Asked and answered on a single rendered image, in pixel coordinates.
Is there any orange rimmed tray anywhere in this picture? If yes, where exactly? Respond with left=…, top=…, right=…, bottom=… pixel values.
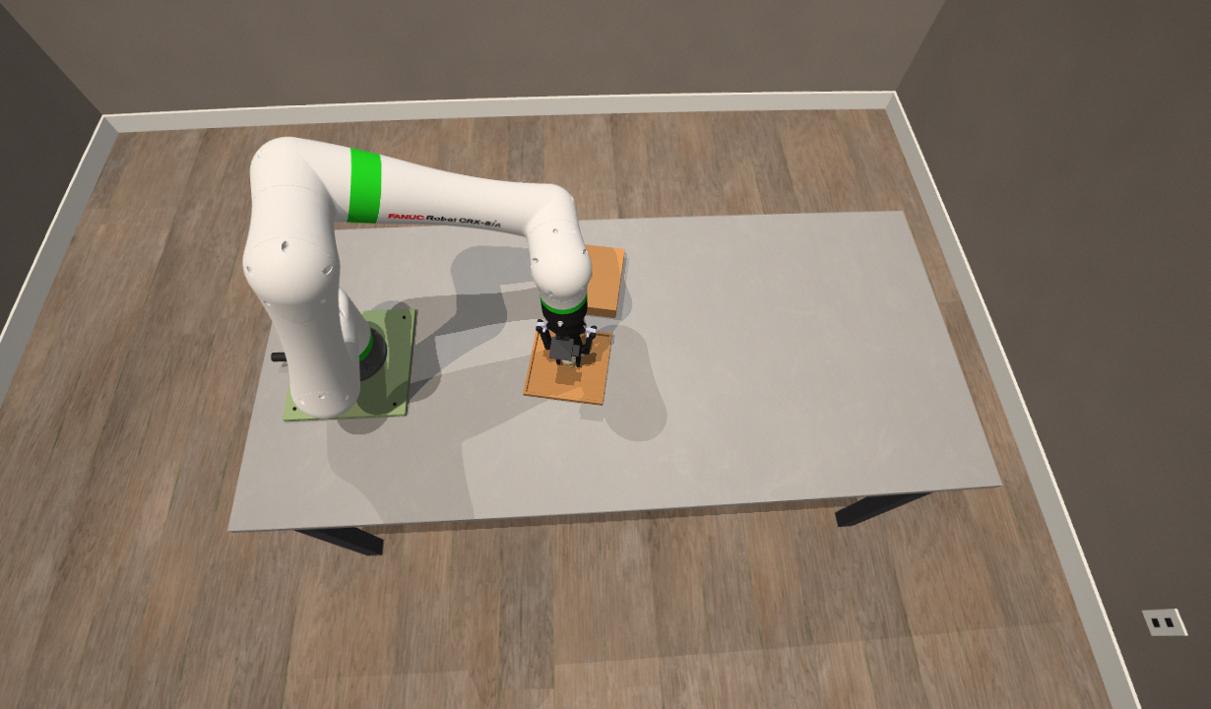
left=523, top=331, right=612, bottom=406

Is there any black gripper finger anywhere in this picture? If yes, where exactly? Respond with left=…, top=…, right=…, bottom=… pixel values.
left=536, top=319, right=561, bottom=365
left=572, top=325, right=597, bottom=367

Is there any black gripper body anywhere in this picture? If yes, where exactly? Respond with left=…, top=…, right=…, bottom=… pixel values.
left=546, top=319, right=586, bottom=337

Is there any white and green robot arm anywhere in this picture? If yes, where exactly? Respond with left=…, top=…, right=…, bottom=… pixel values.
left=243, top=137, right=592, bottom=419

